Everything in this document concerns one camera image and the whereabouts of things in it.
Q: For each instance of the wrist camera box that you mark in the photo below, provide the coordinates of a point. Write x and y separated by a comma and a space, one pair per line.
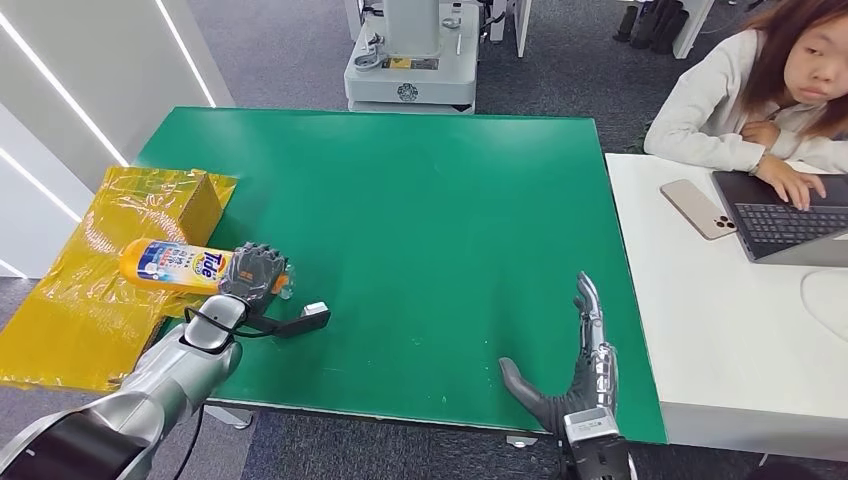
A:
298, 324
593, 427

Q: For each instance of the white background desk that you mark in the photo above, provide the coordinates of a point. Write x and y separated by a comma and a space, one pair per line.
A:
689, 25

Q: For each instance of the green table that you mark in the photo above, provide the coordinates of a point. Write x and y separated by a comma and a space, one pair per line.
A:
411, 232

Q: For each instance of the person's right hand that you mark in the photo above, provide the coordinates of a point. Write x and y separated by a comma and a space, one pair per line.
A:
792, 182

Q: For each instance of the orange detergent bottle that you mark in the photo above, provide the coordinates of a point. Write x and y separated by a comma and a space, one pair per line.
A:
172, 265

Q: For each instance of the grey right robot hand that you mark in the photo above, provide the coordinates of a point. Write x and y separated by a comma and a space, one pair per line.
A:
583, 391

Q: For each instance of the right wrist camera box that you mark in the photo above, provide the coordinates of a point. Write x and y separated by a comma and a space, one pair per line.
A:
593, 427

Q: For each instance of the beige smartphone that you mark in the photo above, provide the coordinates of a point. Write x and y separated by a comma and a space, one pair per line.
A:
696, 208

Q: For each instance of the black bundle under desk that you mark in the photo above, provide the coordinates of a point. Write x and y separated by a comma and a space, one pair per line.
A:
652, 25

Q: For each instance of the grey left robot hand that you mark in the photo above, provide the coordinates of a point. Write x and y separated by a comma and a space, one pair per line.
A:
255, 275

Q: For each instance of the person's left hand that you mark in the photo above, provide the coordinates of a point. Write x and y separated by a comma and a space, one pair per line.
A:
760, 132

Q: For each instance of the dark grey laptop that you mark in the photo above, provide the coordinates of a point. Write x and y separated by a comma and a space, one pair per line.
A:
785, 225

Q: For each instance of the white robot base machine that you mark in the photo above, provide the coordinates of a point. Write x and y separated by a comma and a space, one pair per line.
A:
411, 81

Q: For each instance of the yellow film wrapped flat cardboard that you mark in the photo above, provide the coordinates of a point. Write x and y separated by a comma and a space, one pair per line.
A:
73, 324

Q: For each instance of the yellow film wrapped cardboard box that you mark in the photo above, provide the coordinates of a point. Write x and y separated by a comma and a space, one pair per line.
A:
159, 205

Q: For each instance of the person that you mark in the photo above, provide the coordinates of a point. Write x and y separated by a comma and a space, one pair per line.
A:
712, 109

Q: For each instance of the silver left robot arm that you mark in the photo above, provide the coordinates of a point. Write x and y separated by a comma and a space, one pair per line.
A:
172, 378

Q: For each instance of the white round pad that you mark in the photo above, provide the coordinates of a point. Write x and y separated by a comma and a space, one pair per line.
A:
828, 301

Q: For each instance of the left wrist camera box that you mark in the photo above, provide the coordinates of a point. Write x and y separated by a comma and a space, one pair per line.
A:
298, 324

